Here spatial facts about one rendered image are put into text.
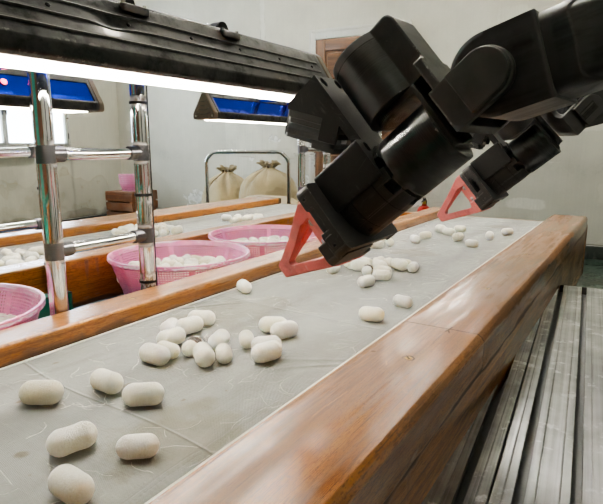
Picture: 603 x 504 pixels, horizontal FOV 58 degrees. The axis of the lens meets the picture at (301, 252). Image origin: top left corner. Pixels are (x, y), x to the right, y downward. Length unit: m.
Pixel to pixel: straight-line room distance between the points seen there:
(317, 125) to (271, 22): 5.82
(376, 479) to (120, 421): 0.23
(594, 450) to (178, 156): 6.52
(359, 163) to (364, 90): 0.06
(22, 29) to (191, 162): 6.32
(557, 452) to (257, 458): 0.34
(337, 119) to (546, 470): 0.38
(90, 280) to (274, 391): 0.65
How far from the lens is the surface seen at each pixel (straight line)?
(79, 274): 1.10
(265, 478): 0.37
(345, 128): 0.46
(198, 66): 0.63
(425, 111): 0.43
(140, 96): 0.83
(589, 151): 5.30
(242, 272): 0.91
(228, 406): 0.51
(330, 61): 5.83
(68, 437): 0.46
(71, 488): 0.40
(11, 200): 6.59
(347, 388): 0.49
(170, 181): 7.03
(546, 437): 0.66
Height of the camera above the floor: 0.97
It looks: 11 degrees down
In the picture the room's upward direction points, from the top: straight up
